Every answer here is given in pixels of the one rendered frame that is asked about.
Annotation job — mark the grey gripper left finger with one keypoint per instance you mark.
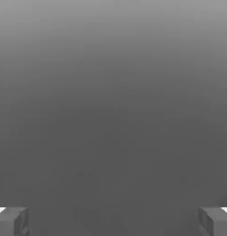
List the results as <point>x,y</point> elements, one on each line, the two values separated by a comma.
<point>8,223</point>

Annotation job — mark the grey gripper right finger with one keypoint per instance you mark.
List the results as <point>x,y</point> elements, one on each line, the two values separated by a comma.
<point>216,223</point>

